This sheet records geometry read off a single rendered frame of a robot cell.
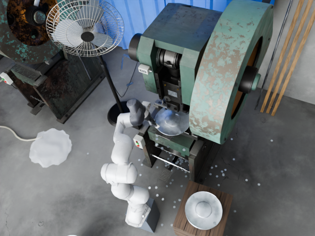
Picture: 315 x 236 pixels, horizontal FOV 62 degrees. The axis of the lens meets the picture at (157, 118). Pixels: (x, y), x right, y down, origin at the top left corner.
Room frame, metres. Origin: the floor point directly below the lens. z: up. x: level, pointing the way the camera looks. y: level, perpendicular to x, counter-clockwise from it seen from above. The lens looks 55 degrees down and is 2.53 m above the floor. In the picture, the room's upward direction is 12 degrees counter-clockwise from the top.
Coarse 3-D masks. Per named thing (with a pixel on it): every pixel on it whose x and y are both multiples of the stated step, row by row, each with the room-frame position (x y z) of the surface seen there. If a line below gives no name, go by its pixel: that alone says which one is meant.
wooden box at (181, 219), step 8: (192, 184) 0.77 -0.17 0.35; (200, 184) 0.76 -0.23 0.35; (192, 192) 0.71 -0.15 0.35; (216, 192) 0.66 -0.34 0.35; (224, 192) 0.65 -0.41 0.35; (184, 200) 0.66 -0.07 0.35; (224, 200) 0.59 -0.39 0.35; (184, 208) 0.59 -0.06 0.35; (224, 208) 0.53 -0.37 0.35; (176, 216) 0.55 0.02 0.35; (184, 216) 0.53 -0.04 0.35; (224, 216) 0.47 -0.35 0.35; (176, 224) 0.49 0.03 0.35; (184, 224) 0.47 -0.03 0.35; (224, 224) 0.41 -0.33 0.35; (176, 232) 0.47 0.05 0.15; (184, 232) 0.43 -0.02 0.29; (192, 232) 0.41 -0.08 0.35; (200, 232) 0.39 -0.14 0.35; (208, 232) 0.38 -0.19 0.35; (216, 232) 0.37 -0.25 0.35
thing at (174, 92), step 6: (168, 72) 1.31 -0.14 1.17; (168, 78) 1.26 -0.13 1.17; (174, 78) 1.23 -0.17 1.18; (168, 84) 1.22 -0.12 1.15; (174, 84) 1.19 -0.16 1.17; (168, 90) 1.22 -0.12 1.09; (174, 90) 1.19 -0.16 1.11; (168, 96) 1.22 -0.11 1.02; (174, 96) 1.19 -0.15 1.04; (168, 102) 1.20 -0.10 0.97; (174, 102) 1.19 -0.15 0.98; (168, 108) 1.20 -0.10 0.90; (174, 108) 1.16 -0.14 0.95; (180, 108) 1.17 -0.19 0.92
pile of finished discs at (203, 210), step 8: (200, 192) 0.68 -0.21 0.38; (208, 192) 0.67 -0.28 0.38; (192, 200) 0.63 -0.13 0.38; (200, 200) 0.62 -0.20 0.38; (208, 200) 0.61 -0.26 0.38; (216, 200) 0.60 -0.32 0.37; (192, 208) 0.57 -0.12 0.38; (200, 208) 0.56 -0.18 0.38; (208, 208) 0.54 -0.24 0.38; (216, 208) 0.53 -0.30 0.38; (192, 216) 0.51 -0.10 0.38; (200, 216) 0.50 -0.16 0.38; (208, 216) 0.49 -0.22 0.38; (216, 216) 0.48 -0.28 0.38; (192, 224) 0.46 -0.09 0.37; (200, 224) 0.44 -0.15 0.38; (208, 224) 0.43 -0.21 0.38; (216, 224) 0.42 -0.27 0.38
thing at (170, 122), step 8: (160, 112) 1.27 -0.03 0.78; (168, 112) 1.25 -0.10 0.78; (176, 112) 1.23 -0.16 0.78; (160, 120) 1.19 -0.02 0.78; (168, 120) 1.17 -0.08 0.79; (176, 120) 1.15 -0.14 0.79; (184, 120) 1.14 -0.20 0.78; (160, 128) 1.11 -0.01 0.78; (168, 128) 1.10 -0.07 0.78; (176, 128) 1.08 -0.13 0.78; (184, 128) 1.07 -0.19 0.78
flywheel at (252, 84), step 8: (256, 48) 1.22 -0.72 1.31; (248, 64) 1.21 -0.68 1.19; (248, 72) 0.96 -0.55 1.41; (256, 72) 0.95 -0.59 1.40; (248, 80) 0.92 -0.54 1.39; (256, 80) 0.92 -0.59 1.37; (240, 88) 0.92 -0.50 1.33; (248, 88) 0.89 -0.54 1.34; (240, 96) 1.06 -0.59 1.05; (232, 112) 0.96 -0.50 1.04
